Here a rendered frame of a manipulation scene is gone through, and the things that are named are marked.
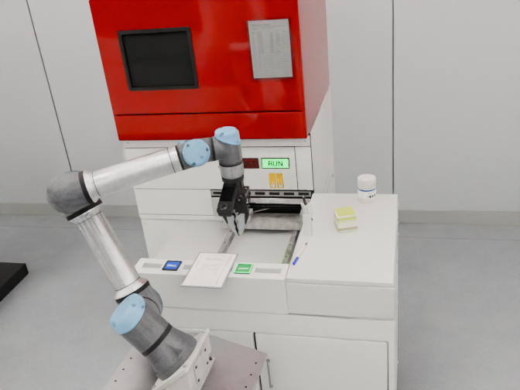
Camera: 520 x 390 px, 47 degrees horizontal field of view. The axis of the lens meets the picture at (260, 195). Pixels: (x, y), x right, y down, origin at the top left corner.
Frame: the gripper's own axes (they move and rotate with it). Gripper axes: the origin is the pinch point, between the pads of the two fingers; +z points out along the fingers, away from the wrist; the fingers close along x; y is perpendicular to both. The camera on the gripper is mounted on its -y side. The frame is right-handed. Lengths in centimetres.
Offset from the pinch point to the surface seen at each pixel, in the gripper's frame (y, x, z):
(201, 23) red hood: 54, 21, -58
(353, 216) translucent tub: 27.3, -34.8, 7.7
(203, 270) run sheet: -1.3, 13.5, 14.3
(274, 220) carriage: 49, 0, 23
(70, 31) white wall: 207, 169, -32
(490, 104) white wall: 207, -102, 27
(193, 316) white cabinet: -4.0, 19.4, 32.1
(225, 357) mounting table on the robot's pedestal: -27.1, 0.3, 28.7
